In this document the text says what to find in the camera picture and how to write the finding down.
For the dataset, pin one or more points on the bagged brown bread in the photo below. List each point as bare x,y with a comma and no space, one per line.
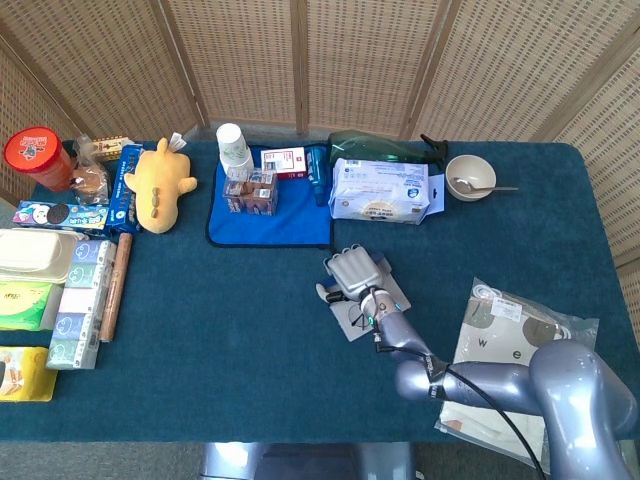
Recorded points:
90,182

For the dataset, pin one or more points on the metal spoon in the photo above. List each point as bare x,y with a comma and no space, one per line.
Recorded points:
462,185

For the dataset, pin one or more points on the blue cookie box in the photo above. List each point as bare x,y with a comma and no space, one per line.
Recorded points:
122,200

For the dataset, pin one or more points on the Oreo cookie box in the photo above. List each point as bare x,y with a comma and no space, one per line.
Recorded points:
60,215

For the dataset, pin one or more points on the teal table cloth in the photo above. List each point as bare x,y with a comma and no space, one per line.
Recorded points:
225,325

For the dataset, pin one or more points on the pastel tissue packet bundle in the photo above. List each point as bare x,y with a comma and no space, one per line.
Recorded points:
80,300

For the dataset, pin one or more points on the blue cloth mat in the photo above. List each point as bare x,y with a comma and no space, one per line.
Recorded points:
270,230

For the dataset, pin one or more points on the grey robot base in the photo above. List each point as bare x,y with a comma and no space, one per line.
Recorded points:
300,462

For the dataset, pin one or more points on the bagged white cloth package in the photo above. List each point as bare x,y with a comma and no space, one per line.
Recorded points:
500,320

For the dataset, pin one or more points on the red and white box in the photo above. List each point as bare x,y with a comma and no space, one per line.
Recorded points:
285,160

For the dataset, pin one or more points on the white clamshell food container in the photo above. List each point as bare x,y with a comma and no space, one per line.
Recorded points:
35,255

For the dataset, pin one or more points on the green spray bottle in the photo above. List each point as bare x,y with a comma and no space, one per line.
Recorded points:
365,145

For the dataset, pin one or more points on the small brown box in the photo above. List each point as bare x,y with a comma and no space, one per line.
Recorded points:
250,195

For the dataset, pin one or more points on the stack of paper cups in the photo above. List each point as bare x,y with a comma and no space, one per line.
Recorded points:
232,145

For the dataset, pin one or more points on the yellow plush toy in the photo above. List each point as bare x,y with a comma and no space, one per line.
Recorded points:
157,185

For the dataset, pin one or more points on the black eyeglasses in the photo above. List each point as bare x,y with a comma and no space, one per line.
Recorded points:
355,315

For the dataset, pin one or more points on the wooden rolling pin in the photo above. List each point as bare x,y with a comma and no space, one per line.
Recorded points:
116,285

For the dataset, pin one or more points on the yellow snack bag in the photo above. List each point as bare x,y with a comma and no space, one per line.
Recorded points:
37,370

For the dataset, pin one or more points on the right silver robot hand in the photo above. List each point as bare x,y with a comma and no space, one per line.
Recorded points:
352,270

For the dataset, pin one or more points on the woven wooden folding screen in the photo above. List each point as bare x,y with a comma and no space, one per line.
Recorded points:
350,60

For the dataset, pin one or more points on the white wet wipes pack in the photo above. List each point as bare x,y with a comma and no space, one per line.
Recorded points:
375,195

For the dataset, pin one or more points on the small blue bottle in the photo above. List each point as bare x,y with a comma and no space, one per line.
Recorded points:
316,170

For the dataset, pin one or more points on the red lidded canister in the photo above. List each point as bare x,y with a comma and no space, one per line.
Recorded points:
35,155

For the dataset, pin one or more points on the grey blue glasses pouch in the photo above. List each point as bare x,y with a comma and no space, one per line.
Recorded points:
397,297

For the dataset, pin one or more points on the beige bowl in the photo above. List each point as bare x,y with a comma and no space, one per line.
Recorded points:
475,167

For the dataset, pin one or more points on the small tan printed box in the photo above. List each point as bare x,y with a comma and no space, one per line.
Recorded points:
112,147

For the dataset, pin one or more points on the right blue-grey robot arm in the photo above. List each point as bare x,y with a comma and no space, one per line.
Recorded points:
565,380

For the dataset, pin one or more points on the green tissue pack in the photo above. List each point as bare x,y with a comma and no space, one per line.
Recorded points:
25,305

